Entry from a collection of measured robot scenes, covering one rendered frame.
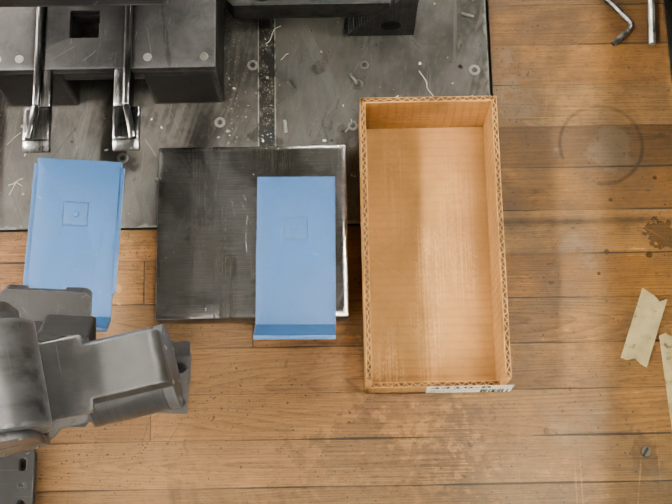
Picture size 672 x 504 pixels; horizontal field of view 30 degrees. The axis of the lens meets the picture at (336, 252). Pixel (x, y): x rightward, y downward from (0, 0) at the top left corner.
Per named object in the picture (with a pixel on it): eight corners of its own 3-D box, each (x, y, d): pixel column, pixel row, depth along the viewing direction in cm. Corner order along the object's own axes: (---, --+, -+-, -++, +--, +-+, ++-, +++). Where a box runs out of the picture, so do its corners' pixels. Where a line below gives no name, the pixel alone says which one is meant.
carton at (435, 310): (364, 395, 111) (366, 381, 103) (358, 129, 117) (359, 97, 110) (509, 392, 111) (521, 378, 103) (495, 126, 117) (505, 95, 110)
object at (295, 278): (255, 345, 109) (253, 339, 106) (257, 178, 113) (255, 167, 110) (335, 345, 109) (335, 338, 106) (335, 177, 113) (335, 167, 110)
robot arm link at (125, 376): (165, 307, 87) (135, 265, 76) (190, 427, 85) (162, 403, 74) (2, 345, 87) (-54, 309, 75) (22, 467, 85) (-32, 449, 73)
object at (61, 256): (21, 336, 101) (16, 327, 98) (38, 159, 106) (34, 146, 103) (109, 340, 102) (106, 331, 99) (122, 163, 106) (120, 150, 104)
